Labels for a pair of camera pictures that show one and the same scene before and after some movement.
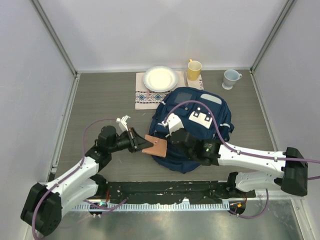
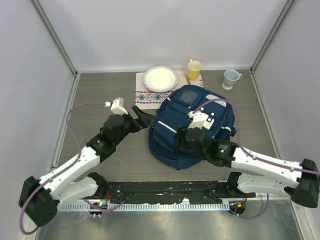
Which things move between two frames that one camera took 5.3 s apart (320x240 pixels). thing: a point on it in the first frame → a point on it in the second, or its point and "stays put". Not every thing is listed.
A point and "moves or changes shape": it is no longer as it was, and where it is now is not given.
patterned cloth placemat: (143, 102) stays put
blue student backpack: (196, 120) moves or changes shape
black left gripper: (136, 142) → (144, 119)
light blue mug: (230, 78) stays put
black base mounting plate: (205, 191) stays put
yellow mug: (194, 69) stays put
